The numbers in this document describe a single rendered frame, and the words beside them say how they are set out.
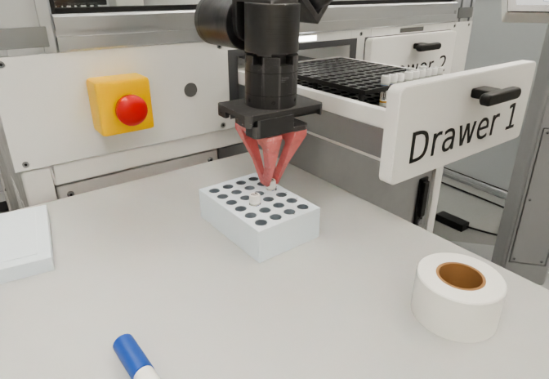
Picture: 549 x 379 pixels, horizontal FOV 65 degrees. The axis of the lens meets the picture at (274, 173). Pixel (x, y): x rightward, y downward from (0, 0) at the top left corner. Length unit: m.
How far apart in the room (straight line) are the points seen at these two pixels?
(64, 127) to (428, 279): 0.48
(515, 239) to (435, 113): 1.24
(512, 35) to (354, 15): 1.63
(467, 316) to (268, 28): 0.31
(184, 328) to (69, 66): 0.38
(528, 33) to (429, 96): 1.92
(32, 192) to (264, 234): 0.35
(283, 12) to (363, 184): 0.67
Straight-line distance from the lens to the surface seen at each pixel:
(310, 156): 0.89
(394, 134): 0.47
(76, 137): 0.65
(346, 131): 0.54
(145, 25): 0.65
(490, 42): 2.49
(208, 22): 0.50
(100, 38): 0.63
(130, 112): 0.58
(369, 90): 0.57
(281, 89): 0.45
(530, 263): 1.79
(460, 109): 0.56
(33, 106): 0.63
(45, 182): 0.66
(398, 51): 0.97
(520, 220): 1.70
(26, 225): 0.56
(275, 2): 0.45
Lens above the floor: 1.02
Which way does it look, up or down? 23 degrees down
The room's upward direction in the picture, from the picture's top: straight up
